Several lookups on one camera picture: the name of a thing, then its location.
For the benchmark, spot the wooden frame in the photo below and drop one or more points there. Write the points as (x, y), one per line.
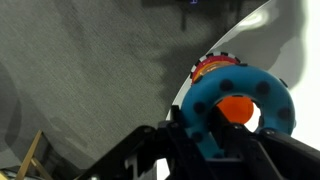
(30, 156)

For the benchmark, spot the black-white checkered stacker base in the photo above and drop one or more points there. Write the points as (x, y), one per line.
(217, 53)

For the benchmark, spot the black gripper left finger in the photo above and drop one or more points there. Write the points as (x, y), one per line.
(186, 150)

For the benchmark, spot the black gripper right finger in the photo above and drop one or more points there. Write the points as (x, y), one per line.
(233, 143)

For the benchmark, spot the orange stacking peg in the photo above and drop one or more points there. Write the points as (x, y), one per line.
(237, 110)

